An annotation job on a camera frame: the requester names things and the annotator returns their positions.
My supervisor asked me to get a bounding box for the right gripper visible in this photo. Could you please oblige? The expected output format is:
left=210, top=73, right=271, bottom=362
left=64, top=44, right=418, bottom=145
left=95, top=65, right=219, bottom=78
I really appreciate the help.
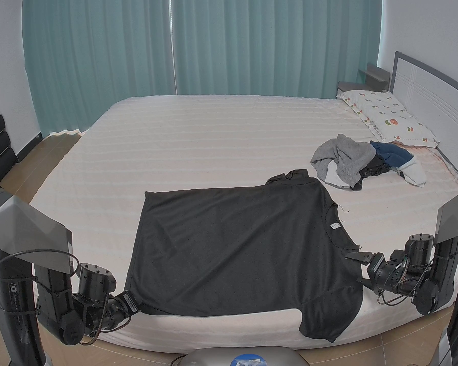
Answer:
left=345, top=251, right=405, bottom=296

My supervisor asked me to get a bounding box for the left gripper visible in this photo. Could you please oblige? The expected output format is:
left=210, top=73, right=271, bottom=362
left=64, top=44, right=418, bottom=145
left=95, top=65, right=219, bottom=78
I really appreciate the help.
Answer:
left=107, top=289, right=142, bottom=329

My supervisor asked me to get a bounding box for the black T-shirt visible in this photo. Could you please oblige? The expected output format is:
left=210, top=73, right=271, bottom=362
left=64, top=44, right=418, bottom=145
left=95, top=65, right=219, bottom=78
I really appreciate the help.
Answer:
left=124, top=169, right=365, bottom=343

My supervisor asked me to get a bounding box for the pile of clothes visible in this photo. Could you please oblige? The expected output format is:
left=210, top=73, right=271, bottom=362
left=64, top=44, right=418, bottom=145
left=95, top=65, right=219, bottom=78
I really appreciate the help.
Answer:
left=310, top=133, right=427, bottom=192

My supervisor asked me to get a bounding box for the bed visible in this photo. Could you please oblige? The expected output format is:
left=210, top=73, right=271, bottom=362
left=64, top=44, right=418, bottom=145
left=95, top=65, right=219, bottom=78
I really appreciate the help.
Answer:
left=30, top=51, right=458, bottom=354

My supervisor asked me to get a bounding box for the white printed pillow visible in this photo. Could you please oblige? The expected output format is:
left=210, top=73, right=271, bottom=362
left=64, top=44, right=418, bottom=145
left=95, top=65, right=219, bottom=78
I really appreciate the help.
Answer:
left=336, top=89, right=442, bottom=149

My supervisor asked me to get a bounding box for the grey bedside table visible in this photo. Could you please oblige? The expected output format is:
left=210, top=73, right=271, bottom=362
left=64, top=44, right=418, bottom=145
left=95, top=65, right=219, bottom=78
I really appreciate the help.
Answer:
left=337, top=62, right=391, bottom=95

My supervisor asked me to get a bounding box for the blue-green curtain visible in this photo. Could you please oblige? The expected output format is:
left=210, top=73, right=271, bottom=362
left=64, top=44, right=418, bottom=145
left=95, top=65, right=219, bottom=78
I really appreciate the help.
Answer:
left=169, top=0, right=383, bottom=99
left=22, top=0, right=177, bottom=136

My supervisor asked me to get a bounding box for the black cable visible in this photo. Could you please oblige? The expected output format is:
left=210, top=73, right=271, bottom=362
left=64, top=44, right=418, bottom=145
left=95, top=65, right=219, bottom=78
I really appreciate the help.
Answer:
left=0, top=249, right=80, bottom=281
left=377, top=286, right=419, bottom=307

